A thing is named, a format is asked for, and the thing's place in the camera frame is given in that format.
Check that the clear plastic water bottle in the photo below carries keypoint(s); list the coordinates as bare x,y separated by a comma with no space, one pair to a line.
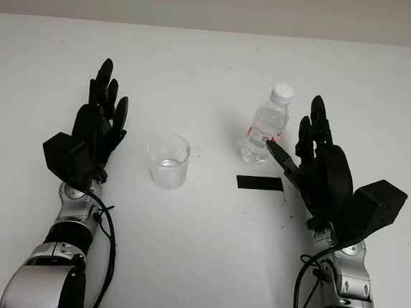
265,130

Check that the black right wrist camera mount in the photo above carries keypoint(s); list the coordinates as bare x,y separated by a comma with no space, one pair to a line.
375,208

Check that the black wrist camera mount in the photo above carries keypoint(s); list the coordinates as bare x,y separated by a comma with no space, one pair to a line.
375,208
66,158

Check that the black tape strip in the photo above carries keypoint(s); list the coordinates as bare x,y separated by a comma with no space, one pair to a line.
260,183

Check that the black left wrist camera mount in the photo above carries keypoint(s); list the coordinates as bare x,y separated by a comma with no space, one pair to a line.
66,158

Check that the clear glass cup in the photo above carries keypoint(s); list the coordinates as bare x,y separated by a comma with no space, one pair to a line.
167,161

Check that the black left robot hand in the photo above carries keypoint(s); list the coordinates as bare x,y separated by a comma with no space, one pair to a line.
93,122

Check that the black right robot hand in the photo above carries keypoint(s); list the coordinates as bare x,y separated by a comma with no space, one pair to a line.
327,175

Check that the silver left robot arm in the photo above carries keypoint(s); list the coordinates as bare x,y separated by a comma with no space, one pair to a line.
57,242

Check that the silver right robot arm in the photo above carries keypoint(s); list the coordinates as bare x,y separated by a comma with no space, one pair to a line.
352,282

